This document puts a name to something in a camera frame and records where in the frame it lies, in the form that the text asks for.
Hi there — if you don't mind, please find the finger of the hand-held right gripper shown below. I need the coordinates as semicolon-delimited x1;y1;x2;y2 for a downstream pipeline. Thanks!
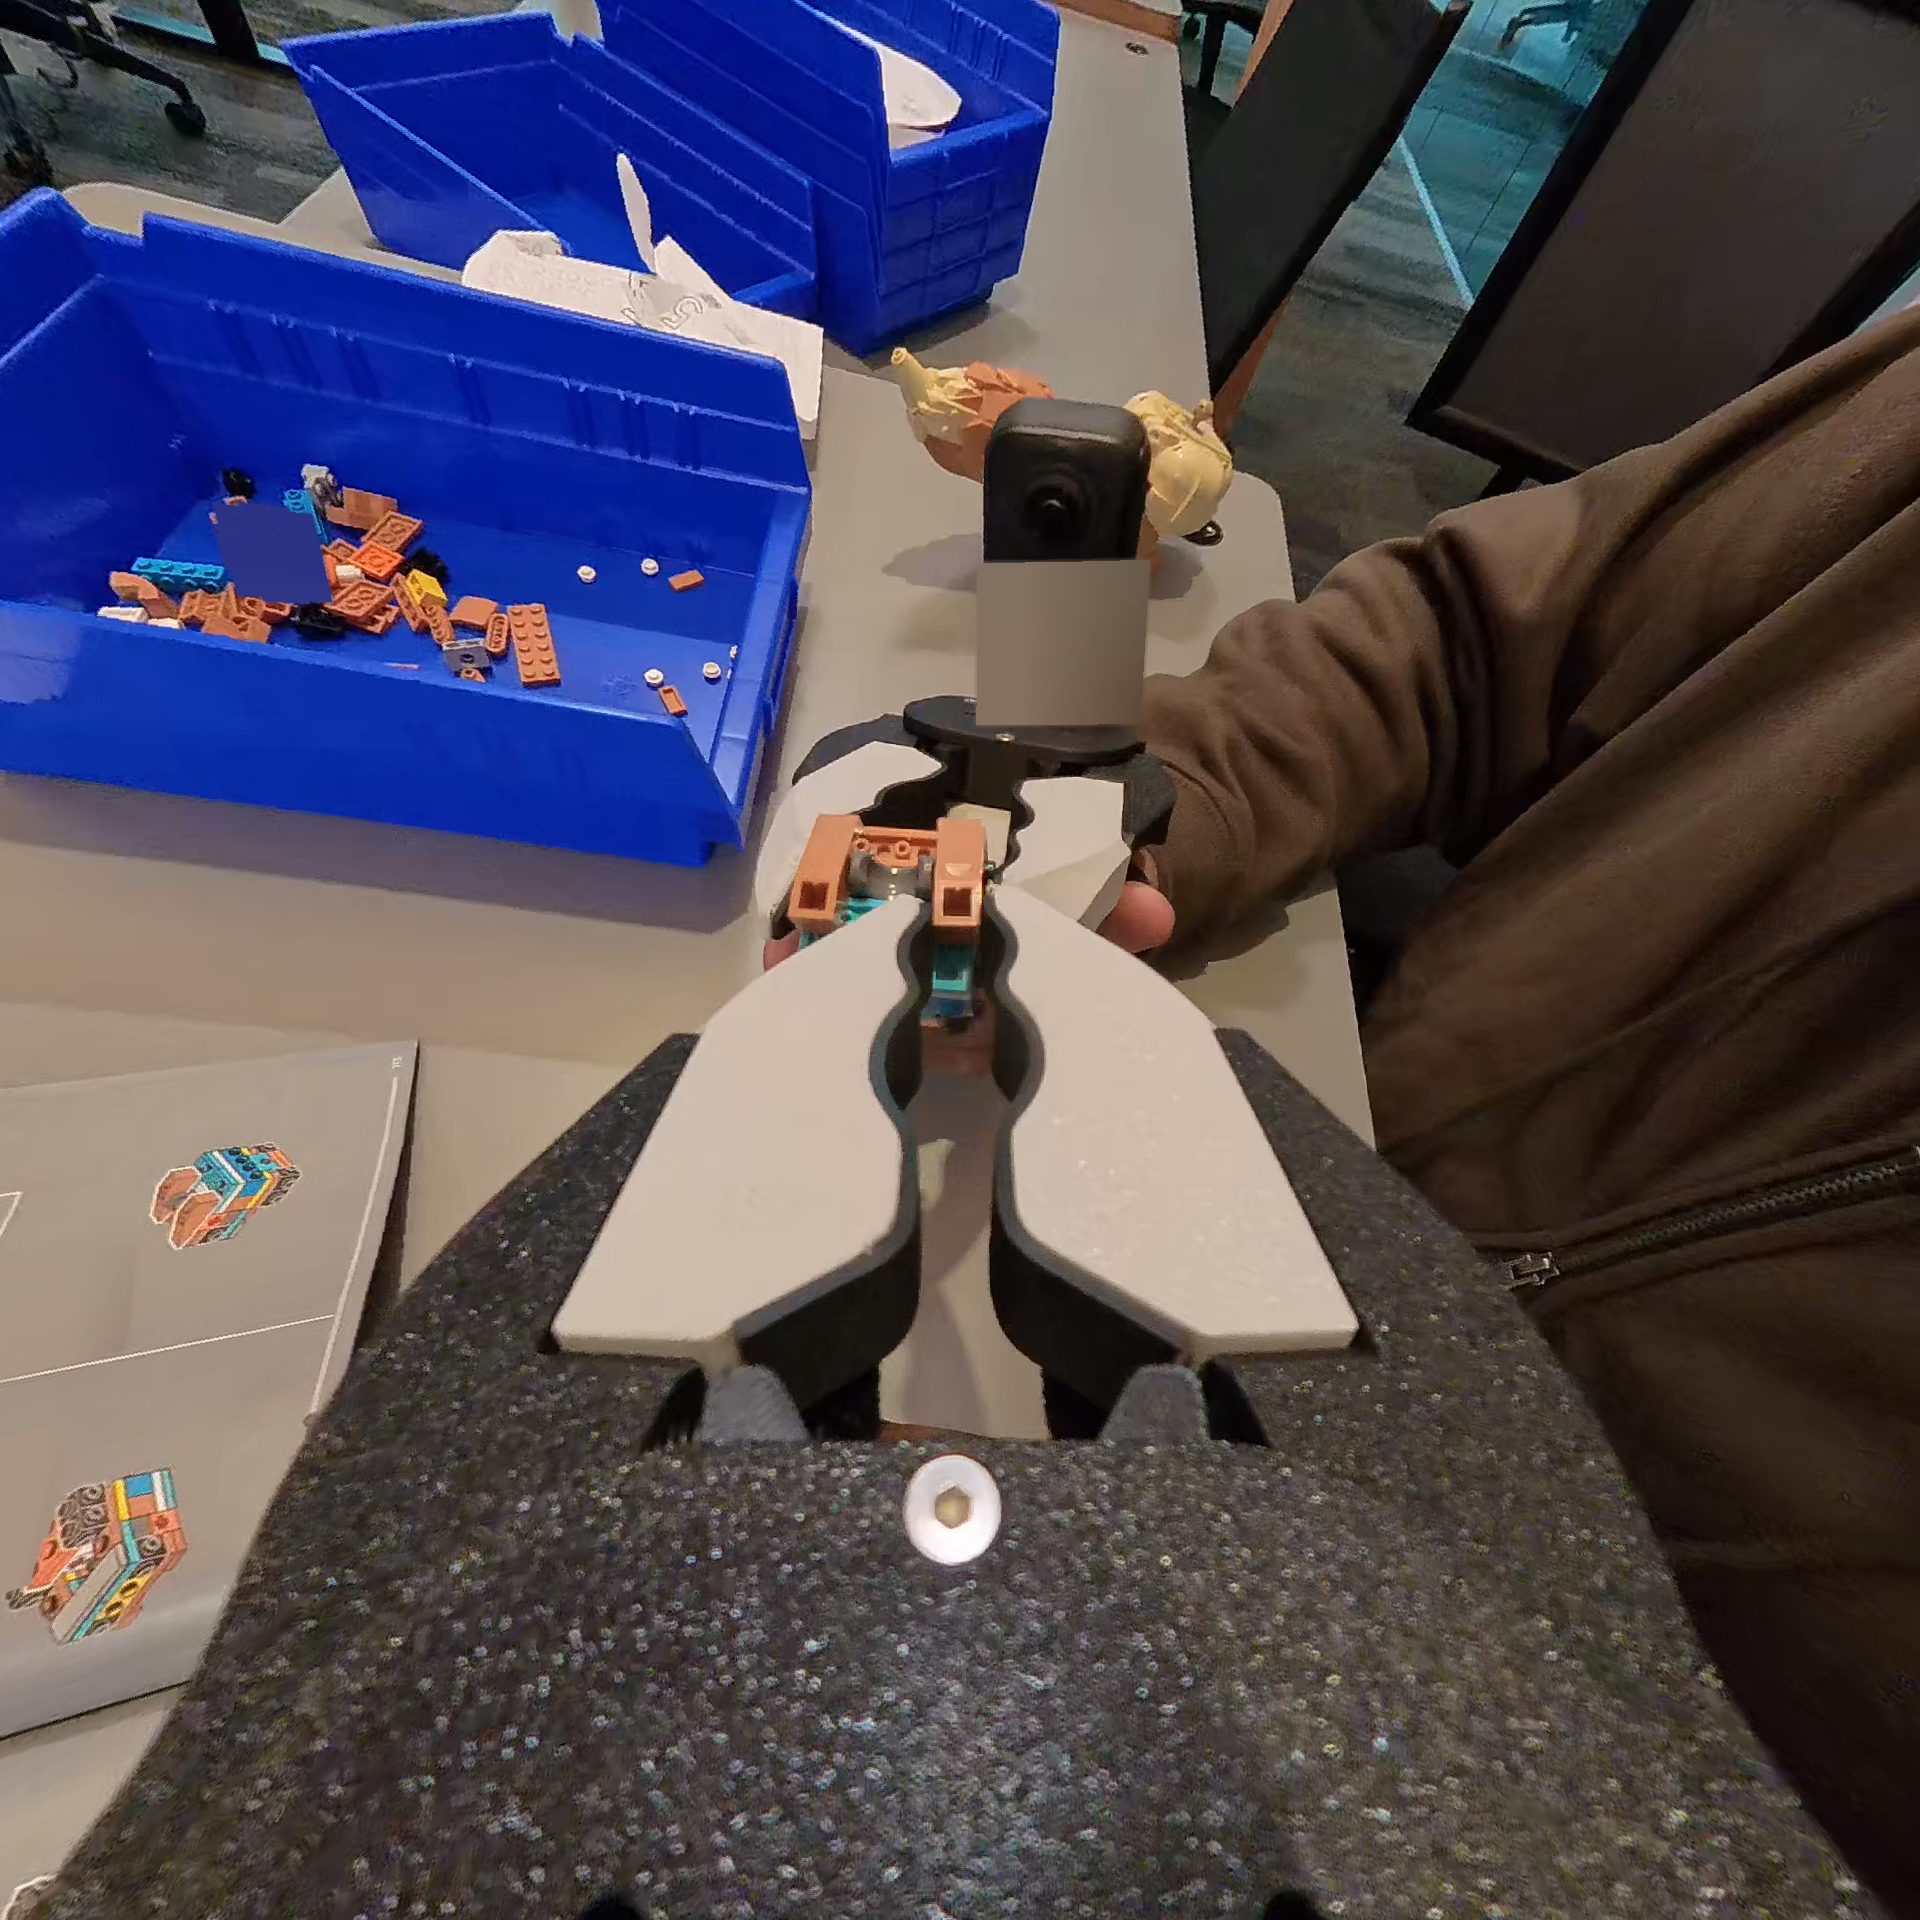
754;773;904;961
1006;773;1135;933

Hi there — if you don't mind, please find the person's right forearm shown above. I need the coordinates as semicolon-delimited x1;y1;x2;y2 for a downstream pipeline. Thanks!
1140;322;1920;976

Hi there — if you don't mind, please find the person's brown jacket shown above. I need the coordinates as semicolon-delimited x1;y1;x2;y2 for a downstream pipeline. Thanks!
1351;838;1920;1920

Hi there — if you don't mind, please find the person's right hand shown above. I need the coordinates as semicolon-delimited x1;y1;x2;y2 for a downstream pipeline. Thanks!
761;877;1177;973

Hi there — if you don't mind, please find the brown brick figure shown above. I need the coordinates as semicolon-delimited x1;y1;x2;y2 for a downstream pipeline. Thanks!
889;344;1051;484

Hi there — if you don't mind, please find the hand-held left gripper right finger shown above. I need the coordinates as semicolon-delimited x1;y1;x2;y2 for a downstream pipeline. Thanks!
987;885;1364;1354

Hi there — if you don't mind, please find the multicoloured toy brick model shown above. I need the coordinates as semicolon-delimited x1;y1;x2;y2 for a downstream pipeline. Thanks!
779;808;1002;1040

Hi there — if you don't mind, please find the blue plastic bin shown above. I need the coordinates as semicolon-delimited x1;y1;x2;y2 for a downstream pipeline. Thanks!
287;0;1060;356
0;186;816;869

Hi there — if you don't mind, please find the grey instruction booklet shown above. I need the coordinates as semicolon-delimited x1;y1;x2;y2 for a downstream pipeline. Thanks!
0;1041;418;1741

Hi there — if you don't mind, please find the pile of loose bricks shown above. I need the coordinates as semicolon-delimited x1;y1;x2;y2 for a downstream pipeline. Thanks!
97;462;740;720

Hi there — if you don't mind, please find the white paper bag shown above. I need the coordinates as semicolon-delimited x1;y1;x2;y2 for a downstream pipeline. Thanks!
862;30;964;146
462;150;828;440

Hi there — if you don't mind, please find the black framed panel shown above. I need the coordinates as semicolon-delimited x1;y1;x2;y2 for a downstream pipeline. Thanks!
1409;0;1920;494

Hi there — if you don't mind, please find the black mesh chair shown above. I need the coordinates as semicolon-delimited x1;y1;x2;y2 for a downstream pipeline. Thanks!
1185;0;1473;405

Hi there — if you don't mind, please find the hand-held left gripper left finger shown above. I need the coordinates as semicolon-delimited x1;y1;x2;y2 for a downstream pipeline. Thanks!
552;901;927;1360

